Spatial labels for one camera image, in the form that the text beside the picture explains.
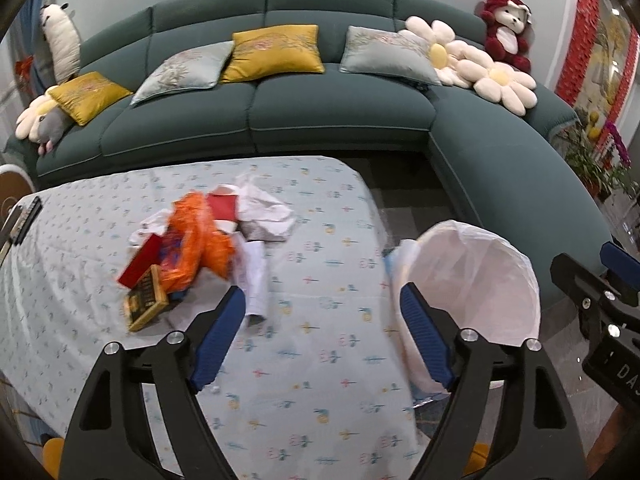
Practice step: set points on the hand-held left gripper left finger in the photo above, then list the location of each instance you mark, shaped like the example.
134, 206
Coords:
220, 335

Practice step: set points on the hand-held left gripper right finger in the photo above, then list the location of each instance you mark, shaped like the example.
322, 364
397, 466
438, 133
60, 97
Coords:
425, 330

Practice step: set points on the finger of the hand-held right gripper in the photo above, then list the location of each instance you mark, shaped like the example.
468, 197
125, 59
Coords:
622, 262
580, 280

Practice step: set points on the trash bin with white liner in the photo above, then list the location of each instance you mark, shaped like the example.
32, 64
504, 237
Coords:
475, 280

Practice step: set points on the yellow brown box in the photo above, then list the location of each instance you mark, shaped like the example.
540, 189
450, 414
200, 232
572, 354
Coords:
145, 302

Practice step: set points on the orange plastic bag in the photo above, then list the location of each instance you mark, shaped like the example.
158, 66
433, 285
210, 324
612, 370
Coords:
200, 240

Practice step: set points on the red box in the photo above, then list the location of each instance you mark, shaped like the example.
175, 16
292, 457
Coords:
142, 260

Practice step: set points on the green potted plant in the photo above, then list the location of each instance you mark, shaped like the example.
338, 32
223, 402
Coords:
585, 160

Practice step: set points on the pink orchid flowers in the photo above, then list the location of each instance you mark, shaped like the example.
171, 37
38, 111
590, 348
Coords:
617, 140

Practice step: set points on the red and white paper cup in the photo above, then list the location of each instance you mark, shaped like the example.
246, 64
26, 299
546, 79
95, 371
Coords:
222, 207

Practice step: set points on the yellow floor cushion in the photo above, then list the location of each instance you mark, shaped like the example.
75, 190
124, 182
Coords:
475, 460
52, 465

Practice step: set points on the white daisy flower cushion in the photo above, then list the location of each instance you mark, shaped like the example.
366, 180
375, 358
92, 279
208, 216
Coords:
435, 50
30, 115
500, 82

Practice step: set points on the black remote control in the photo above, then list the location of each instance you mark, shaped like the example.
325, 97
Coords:
22, 220

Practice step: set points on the dark green curved sofa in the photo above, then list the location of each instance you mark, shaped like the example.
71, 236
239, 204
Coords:
325, 105

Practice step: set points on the red monkey plush toy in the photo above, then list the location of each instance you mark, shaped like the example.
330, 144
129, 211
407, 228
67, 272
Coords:
505, 30

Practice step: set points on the grey-blue embroidered cushion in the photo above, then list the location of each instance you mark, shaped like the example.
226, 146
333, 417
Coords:
182, 72
385, 55

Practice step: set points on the small yellow embroidered cushion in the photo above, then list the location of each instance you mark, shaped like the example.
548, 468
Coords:
87, 95

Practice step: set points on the large yellow embroidered cushion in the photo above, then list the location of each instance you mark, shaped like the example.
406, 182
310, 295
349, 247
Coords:
272, 52

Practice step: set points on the white long plush toy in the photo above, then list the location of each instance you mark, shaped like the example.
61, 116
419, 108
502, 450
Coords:
62, 42

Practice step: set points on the red paper wall decoration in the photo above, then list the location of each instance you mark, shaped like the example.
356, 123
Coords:
582, 25

